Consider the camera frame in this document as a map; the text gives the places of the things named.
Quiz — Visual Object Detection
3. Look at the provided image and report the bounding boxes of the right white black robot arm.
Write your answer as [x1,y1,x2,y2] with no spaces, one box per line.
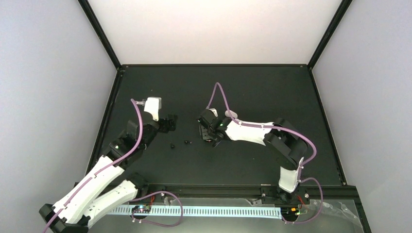
[197,109,309,203]

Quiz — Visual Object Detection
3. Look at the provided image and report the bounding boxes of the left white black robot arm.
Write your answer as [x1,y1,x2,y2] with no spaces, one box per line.
[39,112,178,233]

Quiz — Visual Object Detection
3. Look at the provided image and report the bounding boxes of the left green circuit board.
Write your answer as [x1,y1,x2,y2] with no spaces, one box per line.
[132,205,152,215]

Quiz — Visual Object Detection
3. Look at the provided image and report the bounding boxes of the green circuit board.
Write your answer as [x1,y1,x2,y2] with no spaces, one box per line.
[132,205,152,215]
[281,207,308,216]

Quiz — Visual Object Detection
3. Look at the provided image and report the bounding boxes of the right green circuit board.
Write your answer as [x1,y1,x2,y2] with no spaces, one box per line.
[281,207,308,216]

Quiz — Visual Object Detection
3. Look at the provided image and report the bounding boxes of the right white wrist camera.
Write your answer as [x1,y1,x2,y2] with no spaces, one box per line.
[209,108,218,117]

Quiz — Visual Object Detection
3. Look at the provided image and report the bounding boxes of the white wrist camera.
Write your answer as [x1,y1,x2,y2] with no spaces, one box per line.
[144,97,162,121]
[209,108,218,117]

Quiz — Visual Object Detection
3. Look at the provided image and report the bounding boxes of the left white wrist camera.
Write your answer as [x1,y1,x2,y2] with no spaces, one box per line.
[144,97,162,121]

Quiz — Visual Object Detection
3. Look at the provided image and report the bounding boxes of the black enclosure frame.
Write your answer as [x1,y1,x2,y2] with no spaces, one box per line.
[79,0,371,233]

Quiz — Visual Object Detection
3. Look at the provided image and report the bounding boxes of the black aluminium mounting rail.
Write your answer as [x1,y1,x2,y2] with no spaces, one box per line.
[135,183,361,207]

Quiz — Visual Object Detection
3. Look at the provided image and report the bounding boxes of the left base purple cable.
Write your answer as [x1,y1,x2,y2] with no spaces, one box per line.
[128,191,184,228]

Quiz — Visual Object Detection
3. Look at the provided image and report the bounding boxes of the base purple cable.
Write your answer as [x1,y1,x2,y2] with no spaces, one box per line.
[280,177,325,225]
[128,191,184,228]

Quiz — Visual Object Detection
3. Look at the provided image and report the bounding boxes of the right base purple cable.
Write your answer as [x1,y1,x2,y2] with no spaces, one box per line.
[280,177,325,225]

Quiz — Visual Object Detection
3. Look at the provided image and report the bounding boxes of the white perforated cable duct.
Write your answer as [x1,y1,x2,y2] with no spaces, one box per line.
[109,205,282,219]

